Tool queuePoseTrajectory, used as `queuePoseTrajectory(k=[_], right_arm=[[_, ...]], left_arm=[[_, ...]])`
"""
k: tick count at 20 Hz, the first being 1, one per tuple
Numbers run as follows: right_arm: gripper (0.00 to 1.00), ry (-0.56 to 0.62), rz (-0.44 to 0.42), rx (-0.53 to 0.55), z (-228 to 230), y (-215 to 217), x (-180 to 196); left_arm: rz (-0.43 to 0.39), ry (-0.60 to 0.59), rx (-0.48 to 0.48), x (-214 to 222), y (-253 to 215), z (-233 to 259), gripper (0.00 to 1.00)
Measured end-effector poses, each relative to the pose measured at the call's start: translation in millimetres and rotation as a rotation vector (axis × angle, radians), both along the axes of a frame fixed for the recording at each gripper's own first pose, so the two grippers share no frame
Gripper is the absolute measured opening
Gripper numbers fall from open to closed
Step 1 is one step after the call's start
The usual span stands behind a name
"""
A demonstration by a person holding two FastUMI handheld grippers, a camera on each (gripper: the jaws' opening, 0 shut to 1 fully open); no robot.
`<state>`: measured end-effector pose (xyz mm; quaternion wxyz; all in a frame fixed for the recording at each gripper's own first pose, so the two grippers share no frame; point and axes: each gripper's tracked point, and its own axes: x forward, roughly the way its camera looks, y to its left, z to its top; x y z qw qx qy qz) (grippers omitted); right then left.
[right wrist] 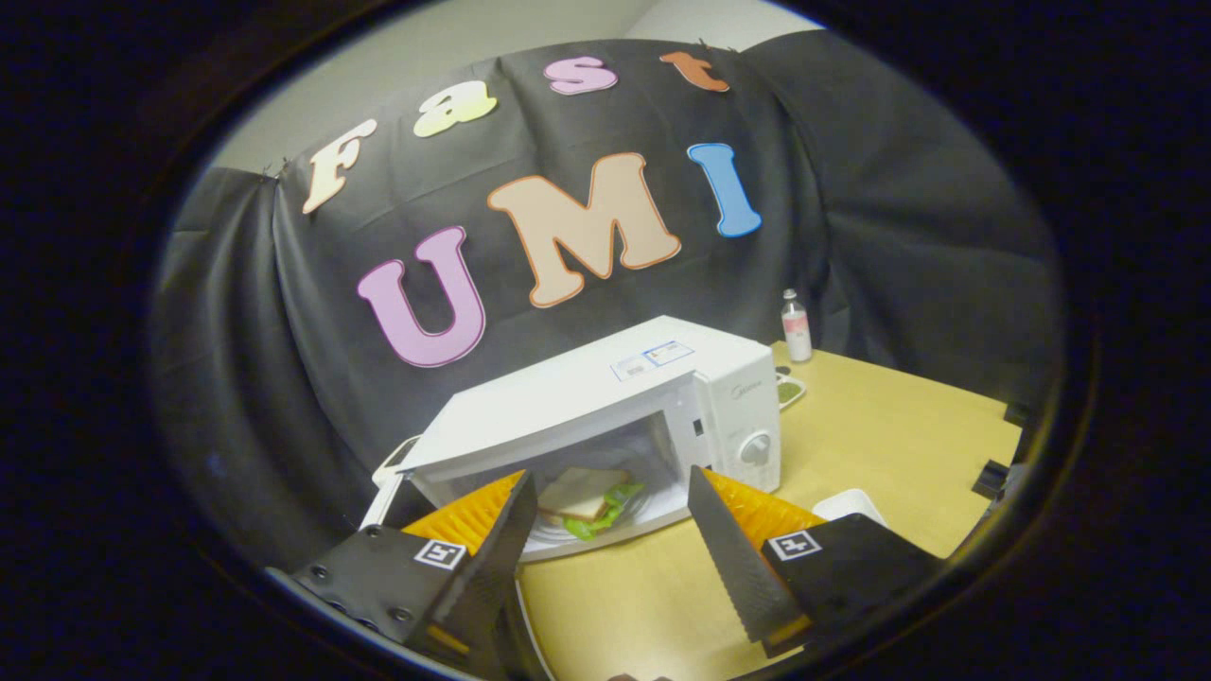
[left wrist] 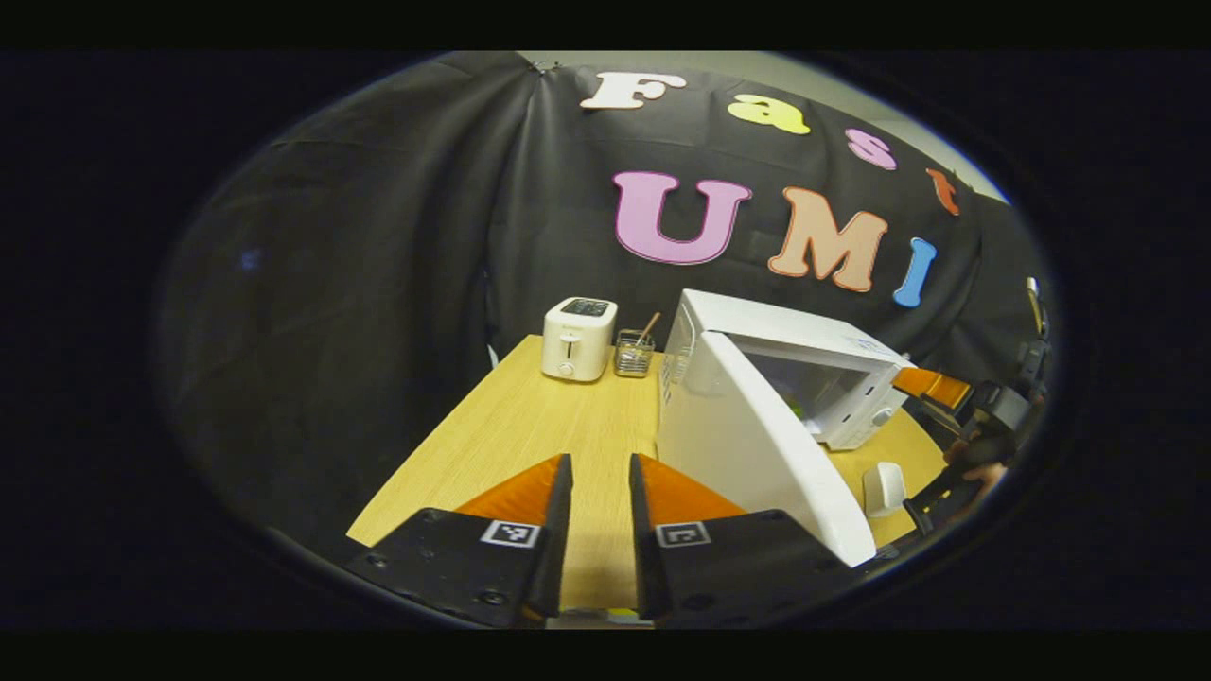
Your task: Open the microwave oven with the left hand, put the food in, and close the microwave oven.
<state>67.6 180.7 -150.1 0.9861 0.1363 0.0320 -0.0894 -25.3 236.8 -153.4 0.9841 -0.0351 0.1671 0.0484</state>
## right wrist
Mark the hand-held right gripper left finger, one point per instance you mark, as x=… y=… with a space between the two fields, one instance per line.
x=482 y=591

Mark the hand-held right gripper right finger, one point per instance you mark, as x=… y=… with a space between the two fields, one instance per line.
x=738 y=567

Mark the lettuce sandwich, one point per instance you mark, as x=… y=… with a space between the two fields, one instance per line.
x=582 y=497

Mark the white microwave oven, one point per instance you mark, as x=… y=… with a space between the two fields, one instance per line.
x=568 y=397

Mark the white rectangular plate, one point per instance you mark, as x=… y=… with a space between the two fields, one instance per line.
x=847 y=503

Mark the white divided dish of beans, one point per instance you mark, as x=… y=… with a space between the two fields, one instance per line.
x=790 y=390

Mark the clear bottle with pink label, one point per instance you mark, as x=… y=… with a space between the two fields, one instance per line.
x=797 y=331

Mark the black backdrop cloth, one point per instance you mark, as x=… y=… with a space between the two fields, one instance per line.
x=899 y=236

